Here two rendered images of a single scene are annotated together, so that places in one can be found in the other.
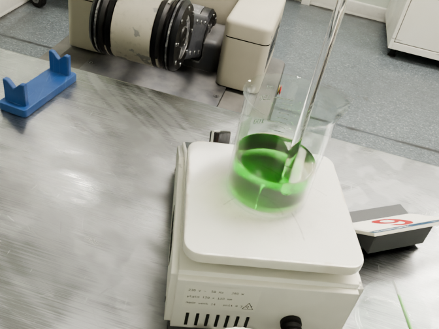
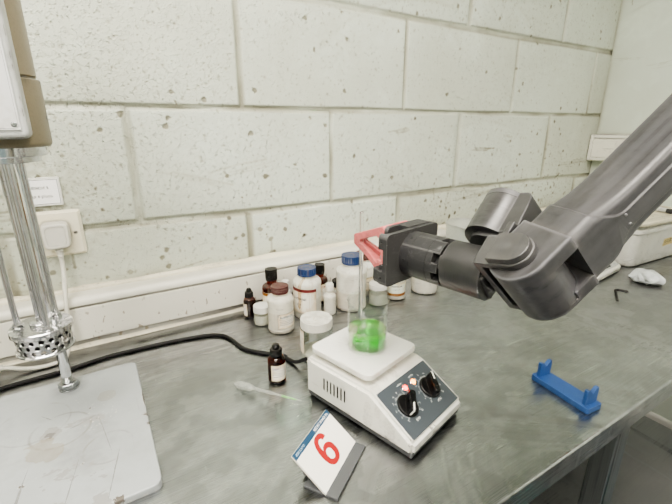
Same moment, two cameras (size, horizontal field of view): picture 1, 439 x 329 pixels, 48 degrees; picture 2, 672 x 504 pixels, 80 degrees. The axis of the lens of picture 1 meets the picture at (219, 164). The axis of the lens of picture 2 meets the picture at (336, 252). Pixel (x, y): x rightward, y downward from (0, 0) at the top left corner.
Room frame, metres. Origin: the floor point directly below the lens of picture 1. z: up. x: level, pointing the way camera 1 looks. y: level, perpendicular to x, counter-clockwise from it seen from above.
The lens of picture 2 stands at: (0.68, -0.41, 1.16)
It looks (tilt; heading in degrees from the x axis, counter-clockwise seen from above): 18 degrees down; 142
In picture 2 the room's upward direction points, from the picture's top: straight up
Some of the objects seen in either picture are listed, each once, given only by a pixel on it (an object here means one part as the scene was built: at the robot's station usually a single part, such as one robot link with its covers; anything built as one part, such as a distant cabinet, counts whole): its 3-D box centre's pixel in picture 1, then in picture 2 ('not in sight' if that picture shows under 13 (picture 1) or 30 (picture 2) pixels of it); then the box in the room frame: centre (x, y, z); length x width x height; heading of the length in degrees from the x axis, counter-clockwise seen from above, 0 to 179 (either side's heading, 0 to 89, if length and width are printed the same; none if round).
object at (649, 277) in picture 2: not in sight; (648, 276); (0.39, 0.89, 0.77); 0.08 x 0.08 x 0.04; 89
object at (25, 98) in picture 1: (39, 80); (565, 383); (0.47, 0.22, 0.77); 0.10 x 0.03 x 0.04; 167
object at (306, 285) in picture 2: not in sight; (307, 290); (-0.02, 0.05, 0.81); 0.06 x 0.06 x 0.11
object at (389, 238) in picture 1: (388, 219); (330, 451); (0.35, -0.17, 0.77); 0.09 x 0.06 x 0.04; 117
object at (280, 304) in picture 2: not in sight; (280, 307); (0.00, -0.03, 0.80); 0.06 x 0.06 x 0.10
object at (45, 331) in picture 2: not in sight; (23, 255); (0.09, -0.43, 1.02); 0.07 x 0.07 x 0.25
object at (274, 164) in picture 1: (281, 150); (366, 324); (0.27, -0.04, 0.88); 0.07 x 0.06 x 0.08; 104
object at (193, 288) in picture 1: (252, 217); (375, 378); (0.29, -0.04, 0.79); 0.22 x 0.13 x 0.08; 9
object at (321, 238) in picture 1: (266, 200); (363, 347); (0.27, -0.04, 0.83); 0.12 x 0.12 x 0.01; 9
